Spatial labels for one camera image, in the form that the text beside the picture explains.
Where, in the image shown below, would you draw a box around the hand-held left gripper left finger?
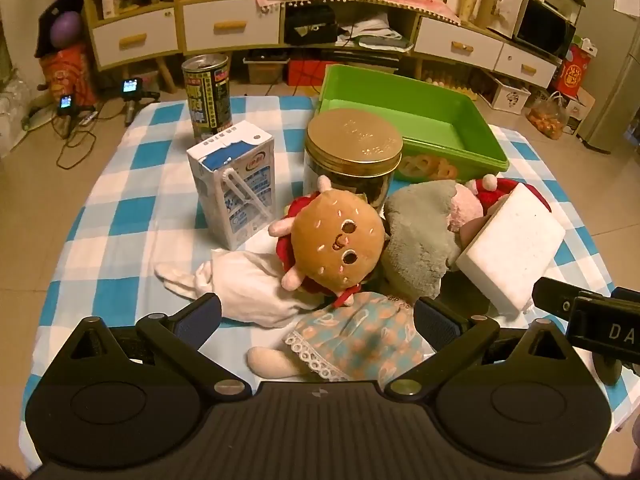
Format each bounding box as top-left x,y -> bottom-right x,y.
65,294 -> 252,403

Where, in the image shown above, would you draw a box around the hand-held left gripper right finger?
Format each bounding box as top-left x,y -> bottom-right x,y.
382,296 -> 576,403

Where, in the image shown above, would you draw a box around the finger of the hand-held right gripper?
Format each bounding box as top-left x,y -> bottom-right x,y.
595,355 -> 626,386
532,277 -> 617,321

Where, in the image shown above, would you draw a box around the white cloth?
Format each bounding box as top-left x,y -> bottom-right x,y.
155,249 -> 321,330

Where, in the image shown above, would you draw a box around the white sponge block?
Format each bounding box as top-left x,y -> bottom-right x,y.
456,183 -> 566,317

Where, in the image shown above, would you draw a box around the plush doll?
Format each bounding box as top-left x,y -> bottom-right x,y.
246,290 -> 436,381

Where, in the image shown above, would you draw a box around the grey plush toy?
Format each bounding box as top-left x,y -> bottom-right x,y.
382,180 -> 483,301

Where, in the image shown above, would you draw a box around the red white santa plush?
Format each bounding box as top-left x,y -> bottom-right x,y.
467,175 -> 551,213

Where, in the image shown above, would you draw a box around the burger plush toy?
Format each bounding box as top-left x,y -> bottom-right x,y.
268,176 -> 387,306

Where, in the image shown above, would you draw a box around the green plastic bin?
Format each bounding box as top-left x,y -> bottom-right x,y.
315,64 -> 510,184

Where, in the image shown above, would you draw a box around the blue white checkered blanket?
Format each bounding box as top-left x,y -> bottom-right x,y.
20,95 -> 626,466

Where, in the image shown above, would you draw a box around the blue white milk carton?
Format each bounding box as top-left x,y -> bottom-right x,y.
186,121 -> 277,251

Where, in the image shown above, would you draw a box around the bag of oranges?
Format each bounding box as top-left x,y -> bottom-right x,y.
527,91 -> 571,140

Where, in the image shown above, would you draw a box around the cardboard box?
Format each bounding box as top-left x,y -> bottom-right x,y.
565,87 -> 596,133

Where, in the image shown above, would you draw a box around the clear jar with gold lid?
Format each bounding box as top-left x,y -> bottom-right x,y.
303,108 -> 403,211

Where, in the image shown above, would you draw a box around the white printed storage box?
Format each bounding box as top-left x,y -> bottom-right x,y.
482,71 -> 532,111

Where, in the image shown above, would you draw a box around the tall green black can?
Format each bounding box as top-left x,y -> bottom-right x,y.
181,53 -> 233,143

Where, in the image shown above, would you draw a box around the red gift bag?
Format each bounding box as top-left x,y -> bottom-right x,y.
556,45 -> 598,98

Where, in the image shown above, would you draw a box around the white cabinet drawer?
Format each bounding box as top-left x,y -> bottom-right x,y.
92,7 -> 180,68
182,0 -> 281,53
414,16 -> 505,72
495,42 -> 557,88

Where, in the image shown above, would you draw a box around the grey refrigerator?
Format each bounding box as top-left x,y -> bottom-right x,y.
575,0 -> 640,153

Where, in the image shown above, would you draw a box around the clear storage box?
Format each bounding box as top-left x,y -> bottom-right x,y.
243,55 -> 291,85

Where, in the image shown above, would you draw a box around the red box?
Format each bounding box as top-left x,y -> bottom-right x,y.
287,59 -> 331,87

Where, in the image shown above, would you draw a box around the black microwave oven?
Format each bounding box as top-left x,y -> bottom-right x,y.
512,0 -> 577,60

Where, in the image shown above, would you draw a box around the red printed sack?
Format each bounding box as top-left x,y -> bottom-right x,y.
40,42 -> 98,106

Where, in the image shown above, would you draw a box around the wooden cabinet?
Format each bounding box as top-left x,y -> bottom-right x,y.
80,0 -> 561,92

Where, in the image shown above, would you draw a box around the folded clothes pile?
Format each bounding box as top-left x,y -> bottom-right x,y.
340,15 -> 416,53

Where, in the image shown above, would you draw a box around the black bag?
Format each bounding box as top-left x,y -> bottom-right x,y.
284,4 -> 338,45

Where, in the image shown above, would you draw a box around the purple ball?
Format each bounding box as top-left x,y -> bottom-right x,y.
50,11 -> 83,48

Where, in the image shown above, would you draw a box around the floor cables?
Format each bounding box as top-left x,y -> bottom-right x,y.
20,105 -> 108,170

